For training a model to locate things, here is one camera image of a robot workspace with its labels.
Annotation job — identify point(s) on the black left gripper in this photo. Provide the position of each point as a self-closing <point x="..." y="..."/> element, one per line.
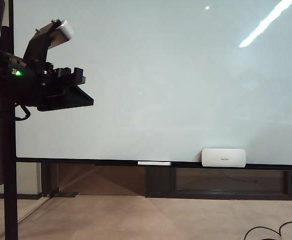
<point x="51" y="80"/>

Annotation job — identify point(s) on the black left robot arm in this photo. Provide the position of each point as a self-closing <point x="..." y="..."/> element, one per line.
<point x="1" y="72"/>

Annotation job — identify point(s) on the white glass whiteboard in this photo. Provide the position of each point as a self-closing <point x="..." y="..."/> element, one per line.
<point x="161" y="75"/>

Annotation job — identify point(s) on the white marker with black ends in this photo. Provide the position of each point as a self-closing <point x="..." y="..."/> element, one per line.
<point x="153" y="163"/>

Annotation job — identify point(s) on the black flat floor plate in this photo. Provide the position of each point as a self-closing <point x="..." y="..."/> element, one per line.
<point x="66" y="194"/>

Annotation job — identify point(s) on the dark framed glass partition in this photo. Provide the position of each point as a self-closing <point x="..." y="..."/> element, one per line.
<point x="161" y="182"/>

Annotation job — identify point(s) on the white rectangular board eraser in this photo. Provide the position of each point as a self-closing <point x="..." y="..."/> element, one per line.
<point x="223" y="158"/>

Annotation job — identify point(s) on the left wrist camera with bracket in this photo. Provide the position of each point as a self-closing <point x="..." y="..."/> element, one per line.
<point x="64" y="31"/>

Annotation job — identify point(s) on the black whiteboard stand frame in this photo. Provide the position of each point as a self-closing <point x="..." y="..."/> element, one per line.
<point x="9" y="162"/>

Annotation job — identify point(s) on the frosted glass wall panels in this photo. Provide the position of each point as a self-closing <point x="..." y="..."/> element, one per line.
<point x="28" y="177"/>

